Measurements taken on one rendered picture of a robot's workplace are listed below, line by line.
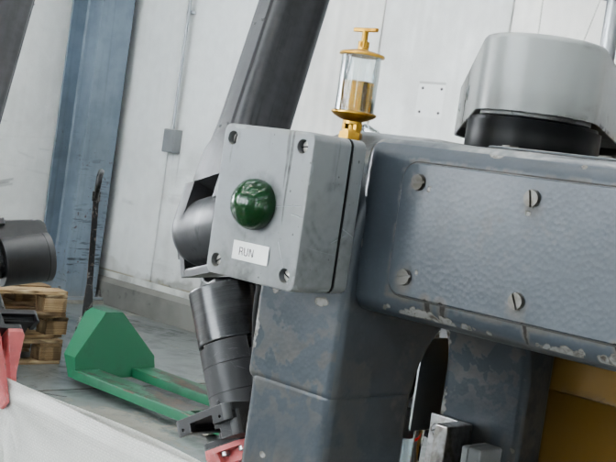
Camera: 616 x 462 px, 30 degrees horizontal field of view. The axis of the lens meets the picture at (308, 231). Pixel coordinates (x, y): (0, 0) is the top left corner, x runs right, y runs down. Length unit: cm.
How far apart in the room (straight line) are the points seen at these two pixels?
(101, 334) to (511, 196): 579
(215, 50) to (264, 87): 773
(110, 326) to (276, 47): 542
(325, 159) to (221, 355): 33
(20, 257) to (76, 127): 827
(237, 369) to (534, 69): 35
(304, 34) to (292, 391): 43
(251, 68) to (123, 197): 839
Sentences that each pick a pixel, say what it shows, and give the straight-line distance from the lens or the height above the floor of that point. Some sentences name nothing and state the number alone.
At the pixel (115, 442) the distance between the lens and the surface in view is 107.
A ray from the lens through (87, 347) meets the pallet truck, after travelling 630.
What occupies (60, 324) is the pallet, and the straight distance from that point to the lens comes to 680.
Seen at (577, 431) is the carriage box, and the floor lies 114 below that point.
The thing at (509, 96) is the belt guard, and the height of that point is 137.
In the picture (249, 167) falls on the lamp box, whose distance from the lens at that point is 67.
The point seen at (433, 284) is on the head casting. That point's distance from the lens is 64.
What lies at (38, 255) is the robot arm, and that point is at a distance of 132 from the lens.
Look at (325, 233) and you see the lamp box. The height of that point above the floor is 127.
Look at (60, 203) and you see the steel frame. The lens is 962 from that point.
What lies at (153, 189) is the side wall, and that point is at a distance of 910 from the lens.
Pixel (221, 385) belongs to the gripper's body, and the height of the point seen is 113.
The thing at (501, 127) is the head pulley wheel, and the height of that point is 135.
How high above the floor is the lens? 131
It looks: 3 degrees down
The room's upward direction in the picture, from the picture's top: 8 degrees clockwise
